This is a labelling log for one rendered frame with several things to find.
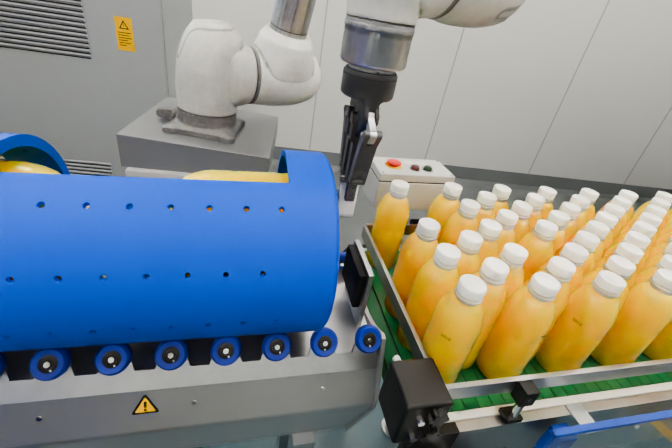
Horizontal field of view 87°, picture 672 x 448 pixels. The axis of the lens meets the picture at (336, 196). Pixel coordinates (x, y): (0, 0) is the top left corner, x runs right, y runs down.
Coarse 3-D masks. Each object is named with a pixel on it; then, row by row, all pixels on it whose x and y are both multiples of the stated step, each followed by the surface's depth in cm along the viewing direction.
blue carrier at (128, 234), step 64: (0, 192) 37; (64, 192) 38; (128, 192) 40; (192, 192) 42; (256, 192) 44; (320, 192) 46; (0, 256) 36; (64, 256) 37; (128, 256) 39; (192, 256) 40; (256, 256) 42; (320, 256) 44; (0, 320) 37; (64, 320) 39; (128, 320) 41; (192, 320) 43; (256, 320) 45; (320, 320) 48
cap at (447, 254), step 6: (438, 246) 57; (444, 246) 58; (450, 246) 58; (438, 252) 56; (444, 252) 56; (450, 252) 56; (456, 252) 57; (438, 258) 57; (444, 258) 56; (450, 258) 55; (456, 258) 55; (444, 264) 56; (450, 264) 56
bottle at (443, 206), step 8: (440, 200) 80; (448, 200) 79; (456, 200) 79; (432, 208) 81; (440, 208) 79; (448, 208) 79; (456, 208) 79; (432, 216) 81; (440, 216) 79; (448, 216) 79; (440, 224) 80; (440, 232) 81
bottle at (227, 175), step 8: (184, 176) 50; (192, 176) 49; (200, 176) 48; (208, 176) 49; (216, 176) 49; (224, 176) 49; (232, 176) 50; (240, 176) 50; (248, 176) 50; (256, 176) 50; (264, 176) 51; (272, 176) 51; (280, 176) 52; (208, 208) 48
